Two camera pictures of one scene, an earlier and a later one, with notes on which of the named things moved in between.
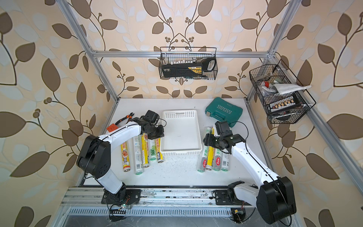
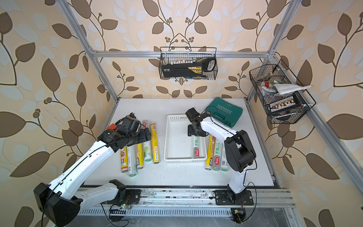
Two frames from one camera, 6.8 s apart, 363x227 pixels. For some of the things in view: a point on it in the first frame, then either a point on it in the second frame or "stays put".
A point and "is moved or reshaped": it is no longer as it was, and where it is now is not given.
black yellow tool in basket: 190,68 stays put
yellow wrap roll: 145,146 -> 140,156
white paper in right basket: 284,88 stays put
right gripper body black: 214,141 -> 192,130
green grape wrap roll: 152,150 is moved or reshaped
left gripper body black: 157,133 -> 141,137
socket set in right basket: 287,102 stays put
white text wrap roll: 225,161 stays put
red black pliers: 128,116 stays put
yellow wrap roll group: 210,155 stays put
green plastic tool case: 218,108 stays put
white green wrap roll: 203,161 -> 195,146
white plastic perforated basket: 182,136 is moved or reshaped
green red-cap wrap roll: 217,159 stays put
